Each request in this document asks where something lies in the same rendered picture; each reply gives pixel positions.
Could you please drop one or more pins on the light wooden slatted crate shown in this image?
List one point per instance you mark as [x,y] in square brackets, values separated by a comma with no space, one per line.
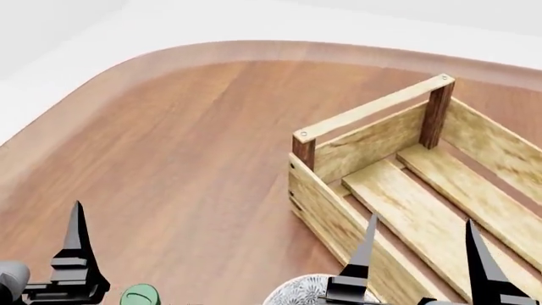
[406,193]

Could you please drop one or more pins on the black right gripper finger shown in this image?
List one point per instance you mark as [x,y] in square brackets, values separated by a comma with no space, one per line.
[357,276]
[491,276]

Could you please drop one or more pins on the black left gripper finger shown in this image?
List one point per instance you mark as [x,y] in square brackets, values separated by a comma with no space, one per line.
[77,254]

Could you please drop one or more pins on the white grey patterned bowl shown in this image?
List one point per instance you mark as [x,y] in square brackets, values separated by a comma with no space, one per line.
[298,290]

